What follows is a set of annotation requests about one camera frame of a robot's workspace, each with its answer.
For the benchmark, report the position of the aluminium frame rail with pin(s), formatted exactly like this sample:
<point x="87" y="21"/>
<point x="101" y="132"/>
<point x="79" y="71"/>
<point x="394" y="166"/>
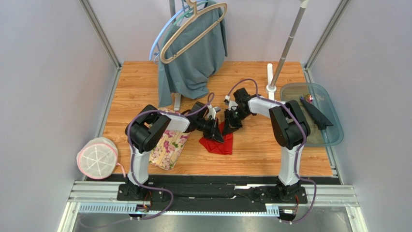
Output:
<point x="101" y="197"/>

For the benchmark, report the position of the light blue clothes hanger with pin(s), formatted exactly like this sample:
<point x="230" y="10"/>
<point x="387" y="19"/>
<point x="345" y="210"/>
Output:
<point x="173" y="41"/>

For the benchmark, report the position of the white garment rack stand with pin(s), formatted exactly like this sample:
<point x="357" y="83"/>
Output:
<point x="273" y="75"/>

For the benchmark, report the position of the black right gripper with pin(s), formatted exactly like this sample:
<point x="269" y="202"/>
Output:
<point x="232" y="119"/>

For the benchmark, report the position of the small iridescent object in tray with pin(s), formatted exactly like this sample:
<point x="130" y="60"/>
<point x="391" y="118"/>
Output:
<point x="309" y="99"/>

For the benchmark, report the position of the beige clothes hanger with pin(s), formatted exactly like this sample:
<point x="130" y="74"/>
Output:
<point x="217" y="12"/>

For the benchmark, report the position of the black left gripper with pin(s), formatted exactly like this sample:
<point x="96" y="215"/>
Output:
<point x="214" y="132"/>

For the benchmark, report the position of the floral melamine tray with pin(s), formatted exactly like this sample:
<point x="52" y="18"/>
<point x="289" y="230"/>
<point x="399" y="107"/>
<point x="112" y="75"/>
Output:
<point x="167" y="151"/>

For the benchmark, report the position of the green clothes hanger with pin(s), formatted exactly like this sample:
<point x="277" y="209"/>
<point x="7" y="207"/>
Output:
<point x="188" y="11"/>

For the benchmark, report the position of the red paper napkin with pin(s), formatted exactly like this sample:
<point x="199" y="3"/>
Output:
<point x="225" y="148"/>

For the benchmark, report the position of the transparent grey plastic tray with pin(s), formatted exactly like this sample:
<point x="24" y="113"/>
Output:
<point x="317" y="138"/>

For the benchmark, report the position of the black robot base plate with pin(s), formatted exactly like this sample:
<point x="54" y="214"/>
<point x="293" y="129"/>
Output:
<point x="211" y="193"/>

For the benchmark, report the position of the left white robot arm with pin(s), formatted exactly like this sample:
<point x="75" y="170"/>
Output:
<point x="145" y="131"/>

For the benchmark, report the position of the grey-green hanging shirt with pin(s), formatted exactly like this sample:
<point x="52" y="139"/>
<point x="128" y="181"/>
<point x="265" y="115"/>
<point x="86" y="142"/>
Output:
<point x="189" y="75"/>

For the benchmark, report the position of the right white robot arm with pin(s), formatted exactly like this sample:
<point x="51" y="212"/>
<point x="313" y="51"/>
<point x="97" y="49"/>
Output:
<point x="289" y="125"/>

